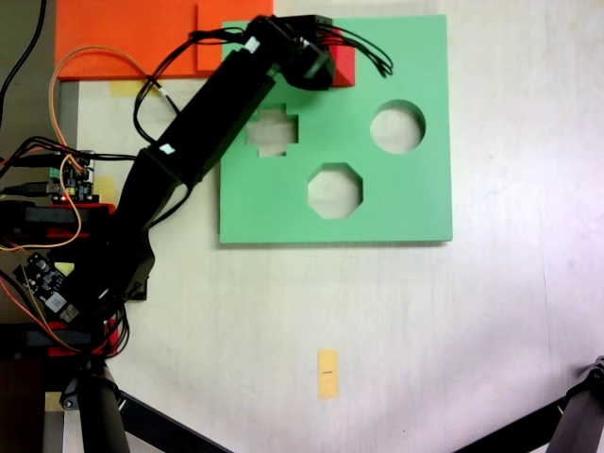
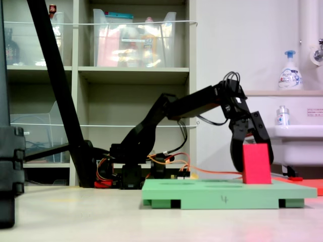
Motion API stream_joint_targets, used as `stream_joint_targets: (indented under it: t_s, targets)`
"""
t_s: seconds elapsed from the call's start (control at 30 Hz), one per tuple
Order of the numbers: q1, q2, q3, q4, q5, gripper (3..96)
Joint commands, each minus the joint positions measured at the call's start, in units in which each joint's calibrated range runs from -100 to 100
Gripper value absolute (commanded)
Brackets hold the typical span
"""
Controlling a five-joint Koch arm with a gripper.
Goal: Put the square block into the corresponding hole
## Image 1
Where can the red and black base clamp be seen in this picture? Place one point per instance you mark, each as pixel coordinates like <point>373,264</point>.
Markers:
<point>61,219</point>
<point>61,350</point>

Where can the yellow tape piece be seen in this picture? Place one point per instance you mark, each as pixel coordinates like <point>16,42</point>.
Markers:
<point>106,189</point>
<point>129,88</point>

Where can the green shape sorting board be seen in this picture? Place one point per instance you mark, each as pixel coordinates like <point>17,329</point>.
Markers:
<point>406,198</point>

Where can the circuit board with green terminal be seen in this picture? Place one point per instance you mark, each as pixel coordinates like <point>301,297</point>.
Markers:
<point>75,181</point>

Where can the black notched tripod leg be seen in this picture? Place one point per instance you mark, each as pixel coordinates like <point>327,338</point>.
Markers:
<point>582,415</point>

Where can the orange flat block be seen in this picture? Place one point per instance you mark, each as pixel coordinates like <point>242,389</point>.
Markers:
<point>122,33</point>

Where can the red square block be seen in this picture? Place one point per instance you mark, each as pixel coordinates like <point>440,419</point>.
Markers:
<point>347,66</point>

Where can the black USB plug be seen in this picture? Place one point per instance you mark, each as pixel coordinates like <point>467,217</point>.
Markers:
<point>33,189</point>

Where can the black circuit board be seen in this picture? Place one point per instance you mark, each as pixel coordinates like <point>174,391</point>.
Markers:
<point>45,280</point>

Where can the yellow tape strip with mark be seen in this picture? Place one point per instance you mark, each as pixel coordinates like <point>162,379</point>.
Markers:
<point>328,375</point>

